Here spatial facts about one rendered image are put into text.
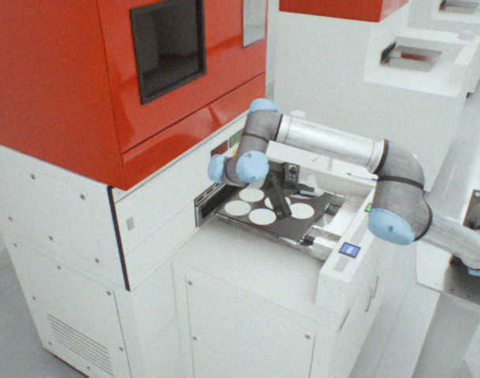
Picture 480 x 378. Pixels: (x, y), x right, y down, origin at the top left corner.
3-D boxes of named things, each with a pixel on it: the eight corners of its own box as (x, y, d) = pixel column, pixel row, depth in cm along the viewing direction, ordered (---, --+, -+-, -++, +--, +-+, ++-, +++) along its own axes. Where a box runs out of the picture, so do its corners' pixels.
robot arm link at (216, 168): (216, 179, 116) (203, 182, 123) (252, 187, 121) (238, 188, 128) (219, 150, 117) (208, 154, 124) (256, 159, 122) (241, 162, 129)
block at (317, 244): (312, 247, 154) (313, 241, 153) (315, 242, 157) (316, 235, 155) (334, 255, 151) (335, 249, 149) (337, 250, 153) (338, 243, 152)
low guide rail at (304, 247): (217, 220, 178) (216, 214, 176) (219, 218, 179) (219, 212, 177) (336, 264, 156) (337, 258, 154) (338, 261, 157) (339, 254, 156)
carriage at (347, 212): (310, 255, 155) (311, 249, 154) (346, 204, 182) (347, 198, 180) (332, 263, 152) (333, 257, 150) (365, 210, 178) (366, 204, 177)
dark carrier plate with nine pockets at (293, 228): (214, 212, 170) (214, 211, 170) (258, 172, 195) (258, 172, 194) (297, 242, 155) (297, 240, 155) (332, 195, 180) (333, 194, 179)
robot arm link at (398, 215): (529, 237, 130) (402, 173, 107) (522, 287, 128) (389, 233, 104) (490, 235, 141) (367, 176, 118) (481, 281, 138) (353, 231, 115)
